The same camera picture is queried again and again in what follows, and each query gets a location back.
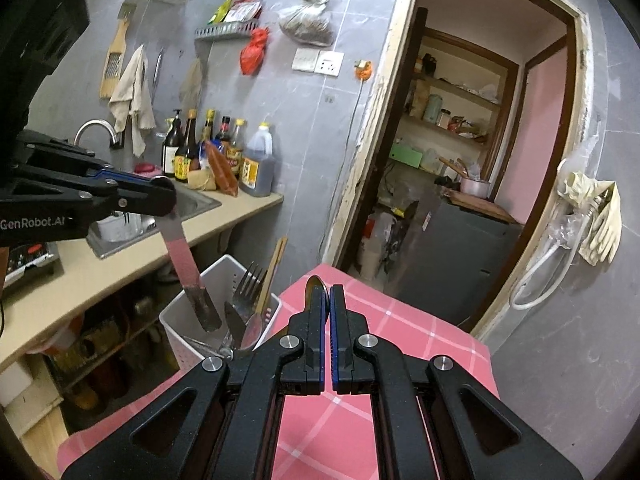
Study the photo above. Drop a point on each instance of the orange wall plug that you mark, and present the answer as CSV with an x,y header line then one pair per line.
x,y
363,70

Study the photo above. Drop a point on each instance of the dark sauce bottle yellow label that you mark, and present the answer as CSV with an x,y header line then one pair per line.
x,y
187,158

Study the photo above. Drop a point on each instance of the beige hanging cloth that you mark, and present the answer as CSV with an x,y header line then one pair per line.
x,y
131,101

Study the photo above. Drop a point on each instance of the green box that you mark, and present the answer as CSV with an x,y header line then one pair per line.
x,y
406,155

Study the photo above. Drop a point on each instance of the wooden shelf unit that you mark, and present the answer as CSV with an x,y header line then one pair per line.
x,y
476,87

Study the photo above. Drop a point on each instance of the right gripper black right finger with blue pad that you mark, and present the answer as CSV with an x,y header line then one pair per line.
x,y
443,424

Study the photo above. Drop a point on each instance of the steel table knife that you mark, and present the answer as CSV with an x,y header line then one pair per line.
x,y
236,325

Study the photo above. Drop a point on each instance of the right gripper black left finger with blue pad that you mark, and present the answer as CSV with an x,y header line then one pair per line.
x,y
254,387

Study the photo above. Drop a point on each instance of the dark grey cabinet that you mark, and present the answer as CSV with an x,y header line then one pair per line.
x,y
449,258

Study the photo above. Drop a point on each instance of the wooden chopstick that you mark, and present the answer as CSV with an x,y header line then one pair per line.
x,y
276,257

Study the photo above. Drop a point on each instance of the white perforated utensil holder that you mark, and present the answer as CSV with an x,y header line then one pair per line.
x,y
190,343

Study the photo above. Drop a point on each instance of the grey wall shelf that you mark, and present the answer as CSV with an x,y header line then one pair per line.
x,y
226,30

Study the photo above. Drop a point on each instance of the white wall socket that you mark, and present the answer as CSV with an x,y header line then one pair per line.
x,y
327,63

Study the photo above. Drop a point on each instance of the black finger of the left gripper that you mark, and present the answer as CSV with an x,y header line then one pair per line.
x,y
154,196

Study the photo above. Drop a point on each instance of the steel knife black tip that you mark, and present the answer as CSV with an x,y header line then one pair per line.
x,y
189,276

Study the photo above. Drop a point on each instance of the gold spoon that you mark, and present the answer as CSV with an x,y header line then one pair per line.
x,y
313,284

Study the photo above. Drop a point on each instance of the red plastic bag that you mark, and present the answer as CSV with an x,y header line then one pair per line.
x,y
253,54

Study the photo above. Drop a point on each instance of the pot on cabinet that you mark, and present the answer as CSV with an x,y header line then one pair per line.
x,y
468,185

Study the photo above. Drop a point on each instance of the wooden grater board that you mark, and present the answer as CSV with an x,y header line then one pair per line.
x,y
112,70

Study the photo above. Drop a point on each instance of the steel fork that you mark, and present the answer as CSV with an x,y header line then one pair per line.
x,y
246,295

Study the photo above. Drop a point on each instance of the clear bag dried goods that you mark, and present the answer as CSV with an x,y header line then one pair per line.
x,y
308,22

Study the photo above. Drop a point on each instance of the cream rubber gloves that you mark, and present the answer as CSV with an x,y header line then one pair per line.
x,y
600,199

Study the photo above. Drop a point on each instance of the pink checked tablecloth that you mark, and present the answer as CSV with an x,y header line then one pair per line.
x,y
324,437

